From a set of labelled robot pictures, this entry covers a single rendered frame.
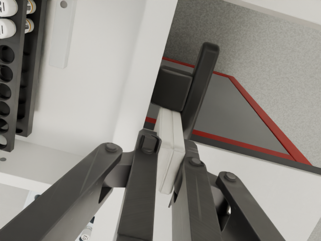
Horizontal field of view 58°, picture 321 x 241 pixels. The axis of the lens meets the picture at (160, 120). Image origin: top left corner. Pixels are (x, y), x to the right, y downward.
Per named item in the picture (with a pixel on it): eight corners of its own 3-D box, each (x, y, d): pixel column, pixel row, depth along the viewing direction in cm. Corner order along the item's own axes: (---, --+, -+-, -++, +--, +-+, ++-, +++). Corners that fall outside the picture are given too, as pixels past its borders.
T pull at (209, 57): (219, 44, 20) (222, 47, 19) (187, 138, 23) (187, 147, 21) (168, 29, 20) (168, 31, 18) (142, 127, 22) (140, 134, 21)
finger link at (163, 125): (157, 193, 17) (145, 190, 16) (160, 139, 23) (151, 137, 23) (172, 148, 15) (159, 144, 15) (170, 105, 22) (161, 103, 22)
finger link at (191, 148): (183, 180, 14) (240, 194, 14) (178, 136, 19) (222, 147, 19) (174, 204, 15) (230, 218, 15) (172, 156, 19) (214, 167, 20)
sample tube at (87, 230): (99, 213, 42) (91, 236, 38) (96, 219, 43) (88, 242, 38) (91, 209, 42) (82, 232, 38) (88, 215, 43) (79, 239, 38)
